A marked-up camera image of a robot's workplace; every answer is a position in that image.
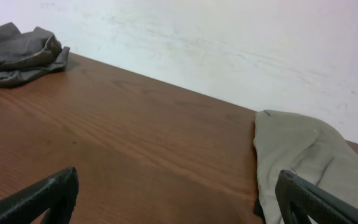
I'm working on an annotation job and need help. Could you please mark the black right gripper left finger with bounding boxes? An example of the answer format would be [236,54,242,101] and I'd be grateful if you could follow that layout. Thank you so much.
[0,167,79,224]

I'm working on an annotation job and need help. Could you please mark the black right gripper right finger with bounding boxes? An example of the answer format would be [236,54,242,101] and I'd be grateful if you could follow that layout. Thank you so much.
[275,170,358,224]

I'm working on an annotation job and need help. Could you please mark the grey shorts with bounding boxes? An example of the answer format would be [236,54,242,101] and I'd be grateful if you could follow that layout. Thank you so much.
[0,22,70,88]

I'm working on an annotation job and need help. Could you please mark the beige khaki shorts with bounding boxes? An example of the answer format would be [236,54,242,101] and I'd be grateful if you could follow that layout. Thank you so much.
[254,110,358,223]

